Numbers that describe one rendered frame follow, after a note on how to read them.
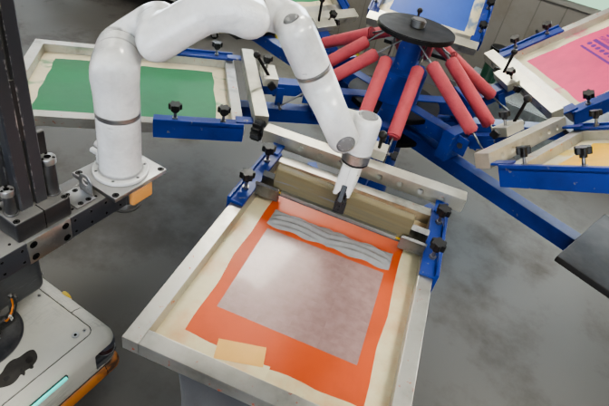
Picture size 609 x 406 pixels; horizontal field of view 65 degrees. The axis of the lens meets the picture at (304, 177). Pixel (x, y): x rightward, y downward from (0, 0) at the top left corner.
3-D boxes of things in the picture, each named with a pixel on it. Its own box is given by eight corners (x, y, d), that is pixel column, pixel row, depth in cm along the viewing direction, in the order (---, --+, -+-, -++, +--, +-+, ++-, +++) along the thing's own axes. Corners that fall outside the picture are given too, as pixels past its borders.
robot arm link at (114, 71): (90, 126, 99) (83, 53, 90) (98, 95, 109) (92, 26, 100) (140, 129, 102) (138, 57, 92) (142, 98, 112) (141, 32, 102)
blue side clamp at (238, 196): (240, 220, 136) (243, 201, 132) (225, 214, 137) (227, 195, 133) (279, 168, 160) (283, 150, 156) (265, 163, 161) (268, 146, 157)
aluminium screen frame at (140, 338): (395, 472, 88) (401, 463, 86) (121, 347, 98) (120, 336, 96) (439, 222, 151) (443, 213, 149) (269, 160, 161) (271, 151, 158)
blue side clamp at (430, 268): (430, 294, 127) (439, 275, 123) (411, 286, 128) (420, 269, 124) (441, 227, 151) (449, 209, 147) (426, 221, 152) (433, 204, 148)
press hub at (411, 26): (366, 300, 245) (467, 49, 166) (294, 271, 251) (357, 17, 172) (381, 250, 277) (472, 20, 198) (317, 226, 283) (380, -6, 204)
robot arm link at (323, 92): (291, 67, 111) (322, 134, 125) (303, 94, 101) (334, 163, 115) (324, 52, 111) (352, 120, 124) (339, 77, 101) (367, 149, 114)
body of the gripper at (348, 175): (347, 142, 131) (337, 175, 137) (337, 159, 123) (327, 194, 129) (373, 151, 129) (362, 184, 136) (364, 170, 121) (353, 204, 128)
